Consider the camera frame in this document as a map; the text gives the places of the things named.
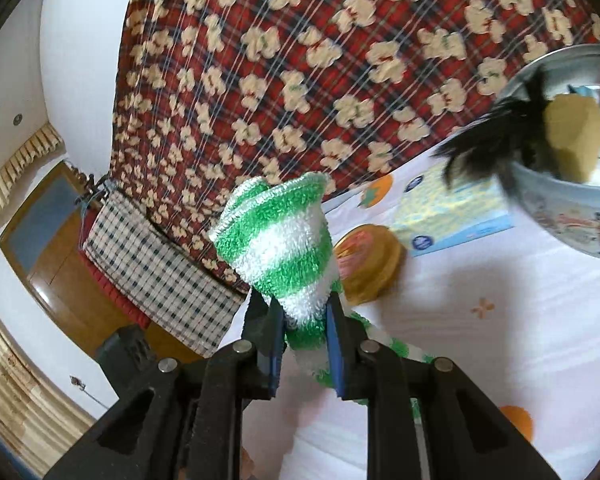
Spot red pleated cushion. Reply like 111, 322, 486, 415
79, 249, 153, 328

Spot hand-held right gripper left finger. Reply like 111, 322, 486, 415
42, 292, 287, 480

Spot green white striped sock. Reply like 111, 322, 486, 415
208, 171, 436, 426

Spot wooden door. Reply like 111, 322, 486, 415
0, 164, 203, 363

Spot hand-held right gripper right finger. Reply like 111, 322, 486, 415
324, 290, 567, 480

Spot red plaid bear blanket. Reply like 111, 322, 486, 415
109, 0, 600, 296

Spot round gold lidded jar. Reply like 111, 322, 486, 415
332, 225, 407, 306

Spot beige curtain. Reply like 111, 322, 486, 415
0, 125, 98, 466

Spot black hairpiece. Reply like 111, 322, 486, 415
434, 74, 556, 188

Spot black white checkered cloth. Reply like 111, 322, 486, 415
82, 194, 246, 358

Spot round cookie tin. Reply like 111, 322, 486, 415
499, 42, 600, 262

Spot mustard yellow cloth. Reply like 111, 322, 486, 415
542, 94, 600, 184

